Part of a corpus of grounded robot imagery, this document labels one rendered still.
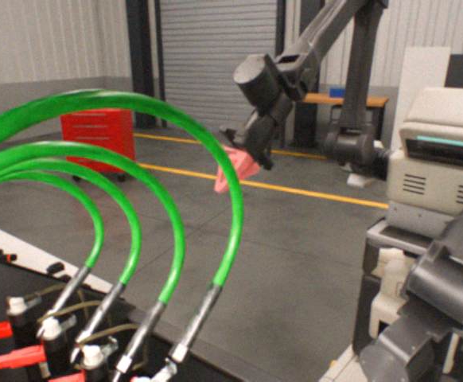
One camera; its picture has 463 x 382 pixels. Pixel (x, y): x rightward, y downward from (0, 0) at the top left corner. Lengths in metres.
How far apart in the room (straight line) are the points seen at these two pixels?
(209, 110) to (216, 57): 0.99
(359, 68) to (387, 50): 5.50
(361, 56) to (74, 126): 4.02
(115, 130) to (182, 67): 3.52
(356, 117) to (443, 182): 0.26
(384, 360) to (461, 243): 0.15
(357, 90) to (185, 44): 6.84
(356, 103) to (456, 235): 0.58
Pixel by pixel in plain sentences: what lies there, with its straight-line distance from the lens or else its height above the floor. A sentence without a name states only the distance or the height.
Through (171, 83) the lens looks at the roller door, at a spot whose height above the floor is 0.91.
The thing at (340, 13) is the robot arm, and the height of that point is 1.54.
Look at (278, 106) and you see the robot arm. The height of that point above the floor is 1.37.
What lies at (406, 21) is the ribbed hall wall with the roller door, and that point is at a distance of 6.48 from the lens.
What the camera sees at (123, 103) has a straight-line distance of 0.30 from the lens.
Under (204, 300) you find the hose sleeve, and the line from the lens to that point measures 0.46.
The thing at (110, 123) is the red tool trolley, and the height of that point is 0.72.
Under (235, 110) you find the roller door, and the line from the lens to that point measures 7.27.
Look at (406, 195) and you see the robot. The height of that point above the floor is 1.12.
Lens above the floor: 1.46
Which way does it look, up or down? 21 degrees down
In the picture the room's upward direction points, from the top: straight up
